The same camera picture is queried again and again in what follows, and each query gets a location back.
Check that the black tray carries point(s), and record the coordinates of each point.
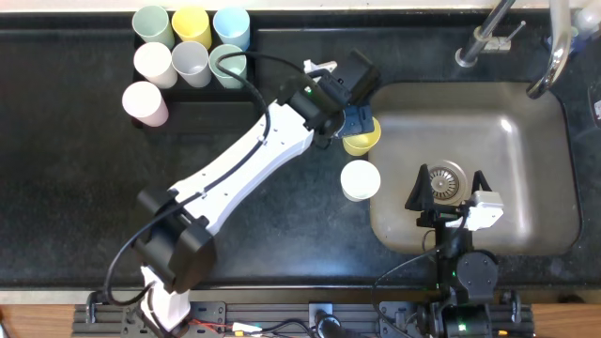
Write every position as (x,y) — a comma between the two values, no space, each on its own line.
(206,115)

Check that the pink cup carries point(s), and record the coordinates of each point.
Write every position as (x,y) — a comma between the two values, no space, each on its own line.
(142,101)

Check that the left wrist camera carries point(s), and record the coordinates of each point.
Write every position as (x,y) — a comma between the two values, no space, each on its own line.
(320,66)

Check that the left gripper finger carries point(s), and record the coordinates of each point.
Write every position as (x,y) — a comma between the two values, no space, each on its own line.
(357,121)

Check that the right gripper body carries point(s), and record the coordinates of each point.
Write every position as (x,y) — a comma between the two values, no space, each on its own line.
(436,218)

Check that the mounting rail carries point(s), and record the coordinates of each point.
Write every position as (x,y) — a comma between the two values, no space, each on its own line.
(282,317)

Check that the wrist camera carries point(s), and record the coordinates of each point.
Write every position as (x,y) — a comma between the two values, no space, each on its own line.
(320,66)
(481,211)

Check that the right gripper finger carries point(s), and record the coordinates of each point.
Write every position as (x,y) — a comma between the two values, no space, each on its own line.
(481,182)
(420,192)

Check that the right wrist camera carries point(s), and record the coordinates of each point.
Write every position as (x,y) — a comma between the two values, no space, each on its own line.
(481,211)

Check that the green cup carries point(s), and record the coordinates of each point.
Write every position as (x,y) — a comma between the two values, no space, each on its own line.
(151,22)
(232,79)

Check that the steel tap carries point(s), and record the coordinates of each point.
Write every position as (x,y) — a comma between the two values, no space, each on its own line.
(559,51)

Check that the grey cup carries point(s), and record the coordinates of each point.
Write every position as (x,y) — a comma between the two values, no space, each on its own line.
(190,61)

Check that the blue soap bottle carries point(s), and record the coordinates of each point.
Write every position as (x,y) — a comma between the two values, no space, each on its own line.
(587,21)

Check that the white cup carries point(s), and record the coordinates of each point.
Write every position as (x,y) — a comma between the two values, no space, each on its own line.
(153,62)
(360,179)

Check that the blue cup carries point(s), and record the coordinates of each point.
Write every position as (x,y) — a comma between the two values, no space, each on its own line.
(231,24)

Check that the steel sink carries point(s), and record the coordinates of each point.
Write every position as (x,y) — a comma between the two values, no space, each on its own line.
(516,164)

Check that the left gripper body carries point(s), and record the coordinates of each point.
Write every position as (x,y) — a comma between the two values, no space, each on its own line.
(360,75)

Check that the yellow cup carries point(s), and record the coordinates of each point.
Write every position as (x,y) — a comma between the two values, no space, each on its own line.
(190,23)
(359,146)

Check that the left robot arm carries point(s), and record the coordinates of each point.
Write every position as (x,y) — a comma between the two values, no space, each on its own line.
(253,155)

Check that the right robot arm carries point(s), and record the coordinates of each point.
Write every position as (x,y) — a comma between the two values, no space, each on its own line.
(476,272)

